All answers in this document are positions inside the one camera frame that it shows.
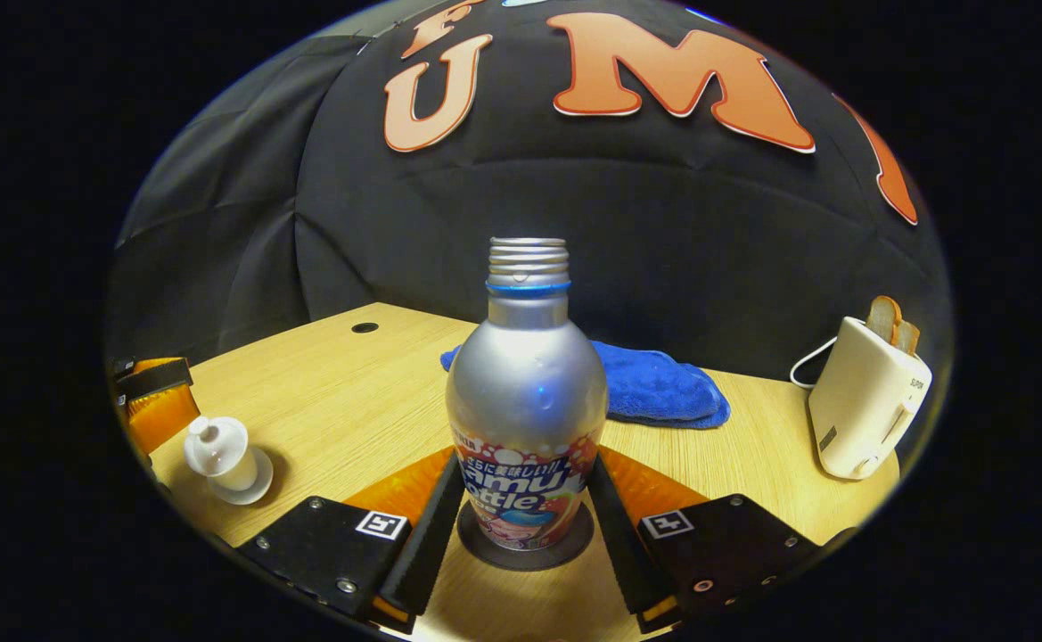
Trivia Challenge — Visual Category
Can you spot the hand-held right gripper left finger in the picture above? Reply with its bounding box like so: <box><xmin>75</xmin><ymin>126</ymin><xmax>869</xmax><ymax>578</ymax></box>
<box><xmin>235</xmin><ymin>445</ymin><xmax>467</xmax><ymax>635</ymax></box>

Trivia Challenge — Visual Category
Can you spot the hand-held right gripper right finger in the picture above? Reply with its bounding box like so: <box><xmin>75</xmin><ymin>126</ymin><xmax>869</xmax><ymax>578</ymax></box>
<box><xmin>587</xmin><ymin>445</ymin><xmax>821</xmax><ymax>635</ymax></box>

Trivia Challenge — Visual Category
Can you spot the dark round coaster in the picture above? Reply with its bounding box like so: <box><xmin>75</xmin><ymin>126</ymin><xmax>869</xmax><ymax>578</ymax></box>
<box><xmin>455</xmin><ymin>498</ymin><xmax>595</xmax><ymax>572</ymax></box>

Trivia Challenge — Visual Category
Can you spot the silver water bottle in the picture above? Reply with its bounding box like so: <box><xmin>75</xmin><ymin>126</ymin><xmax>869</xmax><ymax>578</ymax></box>
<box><xmin>445</xmin><ymin>236</ymin><xmax>610</xmax><ymax>552</ymax></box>

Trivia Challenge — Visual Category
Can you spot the blue towel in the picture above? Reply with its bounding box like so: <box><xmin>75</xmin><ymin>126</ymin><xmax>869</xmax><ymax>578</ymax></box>
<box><xmin>439</xmin><ymin>339</ymin><xmax>732</xmax><ymax>431</ymax></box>

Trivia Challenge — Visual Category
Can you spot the black backdrop cloth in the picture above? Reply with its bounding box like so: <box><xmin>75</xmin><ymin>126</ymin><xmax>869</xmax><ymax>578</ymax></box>
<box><xmin>106</xmin><ymin>0</ymin><xmax>954</xmax><ymax>384</ymax></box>

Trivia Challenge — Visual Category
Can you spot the white toaster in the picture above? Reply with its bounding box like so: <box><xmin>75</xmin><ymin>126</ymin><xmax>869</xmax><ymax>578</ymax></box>
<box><xmin>807</xmin><ymin>316</ymin><xmax>934</xmax><ymax>482</ymax></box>

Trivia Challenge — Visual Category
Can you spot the white toaster cable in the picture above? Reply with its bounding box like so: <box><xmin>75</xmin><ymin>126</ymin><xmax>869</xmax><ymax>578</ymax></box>
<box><xmin>789</xmin><ymin>336</ymin><xmax>842</xmax><ymax>390</ymax></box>

